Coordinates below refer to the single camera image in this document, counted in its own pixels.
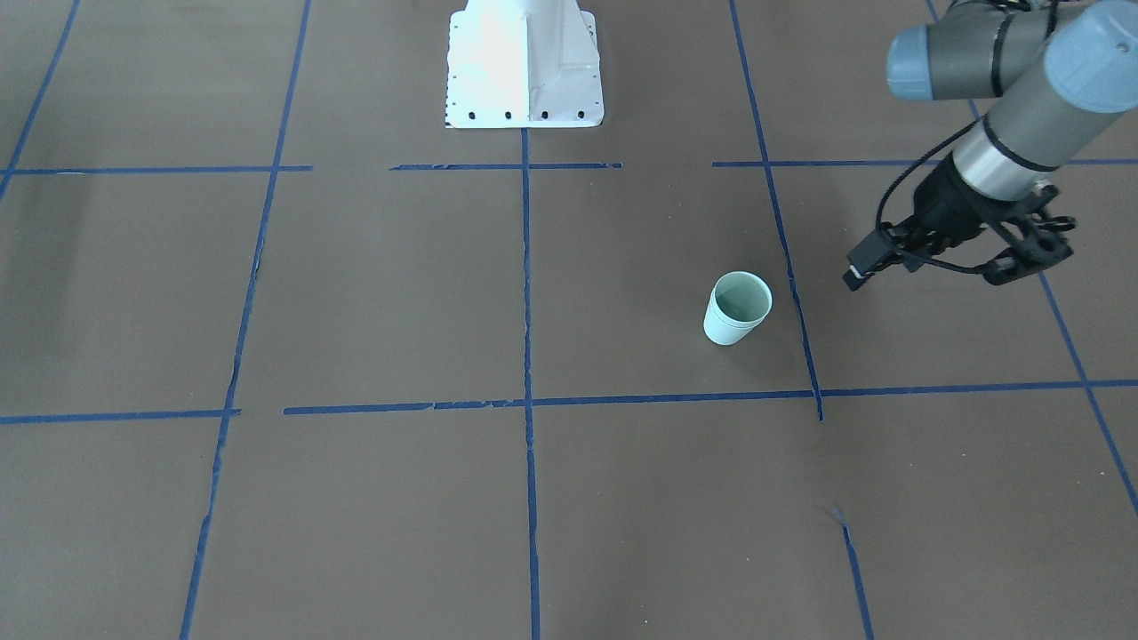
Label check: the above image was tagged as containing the green cup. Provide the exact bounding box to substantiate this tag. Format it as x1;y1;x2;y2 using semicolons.
711;271;773;327
702;294;772;346

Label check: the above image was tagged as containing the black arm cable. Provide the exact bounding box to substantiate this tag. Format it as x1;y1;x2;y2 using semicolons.
875;121;988;274

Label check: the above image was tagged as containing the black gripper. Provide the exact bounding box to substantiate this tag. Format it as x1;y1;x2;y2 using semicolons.
843;154;997;292

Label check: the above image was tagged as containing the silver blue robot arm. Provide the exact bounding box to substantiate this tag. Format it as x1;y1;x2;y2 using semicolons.
843;1;1137;292

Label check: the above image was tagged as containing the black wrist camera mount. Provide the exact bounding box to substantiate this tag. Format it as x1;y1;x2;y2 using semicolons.
980;182;1077;286

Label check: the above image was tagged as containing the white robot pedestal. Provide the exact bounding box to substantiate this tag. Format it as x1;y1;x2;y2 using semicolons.
444;1;605;129

